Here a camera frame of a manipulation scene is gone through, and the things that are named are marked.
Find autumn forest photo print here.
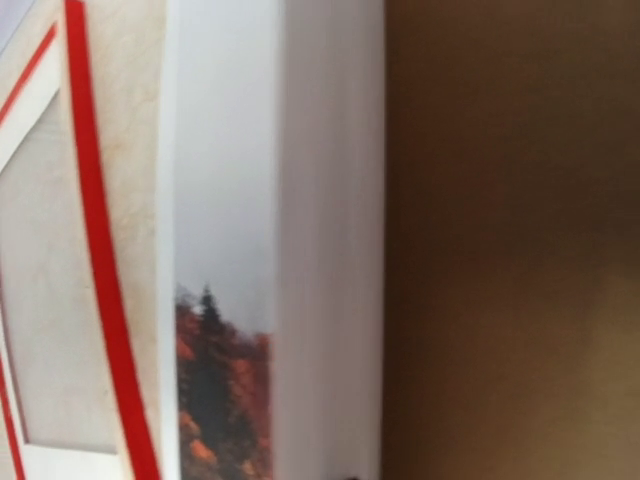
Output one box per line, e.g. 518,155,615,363
156,1,385,479

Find wooden photo frame red edge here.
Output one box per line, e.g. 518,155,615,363
1,1,161,479

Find brown backing board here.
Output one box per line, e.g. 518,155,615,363
382,1,639,479

